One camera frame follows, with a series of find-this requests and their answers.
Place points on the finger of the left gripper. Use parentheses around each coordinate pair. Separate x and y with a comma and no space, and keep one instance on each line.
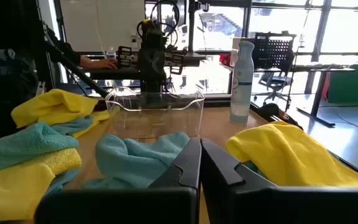
(135,58)
(176,59)

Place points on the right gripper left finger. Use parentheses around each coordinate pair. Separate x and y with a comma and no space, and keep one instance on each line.
(166,205)

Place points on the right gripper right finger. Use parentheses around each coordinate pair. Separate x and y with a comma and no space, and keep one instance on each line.
(259,205)

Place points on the yellow microfiber towel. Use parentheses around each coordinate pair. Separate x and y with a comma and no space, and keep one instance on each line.
(54,105)
(11,193)
(291,155)

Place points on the light blue microfiber towel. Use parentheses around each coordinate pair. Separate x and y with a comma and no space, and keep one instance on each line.
(129,158)
(76,124)
(20,143)

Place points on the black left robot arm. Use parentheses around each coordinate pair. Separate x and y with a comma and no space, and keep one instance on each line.
(152,87)

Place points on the dark desk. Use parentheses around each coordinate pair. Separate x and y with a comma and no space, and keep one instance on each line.
(120,74)

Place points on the small clear bottle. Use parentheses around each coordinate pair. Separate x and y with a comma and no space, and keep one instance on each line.
(111,54)

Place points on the black pole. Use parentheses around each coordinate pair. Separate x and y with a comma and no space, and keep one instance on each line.
(192,31)

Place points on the person's hand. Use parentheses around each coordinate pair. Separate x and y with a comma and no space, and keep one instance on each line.
(101,63)

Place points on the red box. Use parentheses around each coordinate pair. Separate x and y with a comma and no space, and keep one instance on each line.
(225,59)

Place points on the clear plastic basket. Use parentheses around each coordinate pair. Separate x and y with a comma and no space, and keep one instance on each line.
(179,124)

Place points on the person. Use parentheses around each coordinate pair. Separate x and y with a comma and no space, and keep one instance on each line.
(64,49)

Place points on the pale blue spray bottle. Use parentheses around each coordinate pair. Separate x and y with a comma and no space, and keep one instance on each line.
(242,93)

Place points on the black mesh panel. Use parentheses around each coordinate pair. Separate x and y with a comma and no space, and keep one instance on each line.
(273,49)

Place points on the black office chair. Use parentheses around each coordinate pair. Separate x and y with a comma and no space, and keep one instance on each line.
(273,81)

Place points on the black table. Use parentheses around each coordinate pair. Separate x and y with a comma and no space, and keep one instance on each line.
(319,93)

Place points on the green cabinet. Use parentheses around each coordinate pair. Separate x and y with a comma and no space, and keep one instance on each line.
(350,84)

